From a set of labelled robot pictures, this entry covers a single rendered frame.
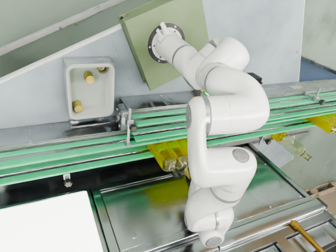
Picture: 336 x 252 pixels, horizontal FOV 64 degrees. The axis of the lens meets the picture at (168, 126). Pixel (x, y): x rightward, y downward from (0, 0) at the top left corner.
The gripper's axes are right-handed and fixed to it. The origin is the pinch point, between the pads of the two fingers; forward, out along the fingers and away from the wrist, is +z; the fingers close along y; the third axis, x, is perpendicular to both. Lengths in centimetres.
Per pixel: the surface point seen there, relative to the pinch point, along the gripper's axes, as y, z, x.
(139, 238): -12.6, -17.2, 20.3
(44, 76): 26, 26, 56
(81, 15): 37, 86, 48
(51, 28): 30, 81, 63
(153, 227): -12.6, -13.1, 14.9
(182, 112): 13.6, 25.1, 0.4
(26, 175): -3, 5, 60
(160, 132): 6.1, 20.5, 9.9
